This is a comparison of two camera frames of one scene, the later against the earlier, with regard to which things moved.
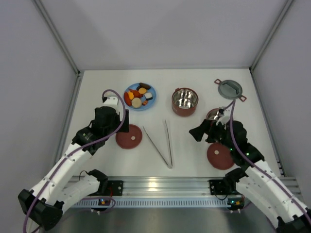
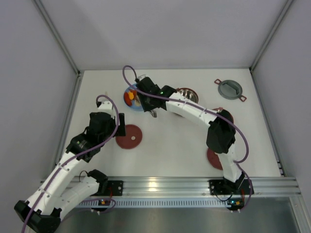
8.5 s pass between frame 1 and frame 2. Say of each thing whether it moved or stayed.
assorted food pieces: stayed
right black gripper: moved
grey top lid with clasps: stayed
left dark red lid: stayed
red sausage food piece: stayed
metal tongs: moved
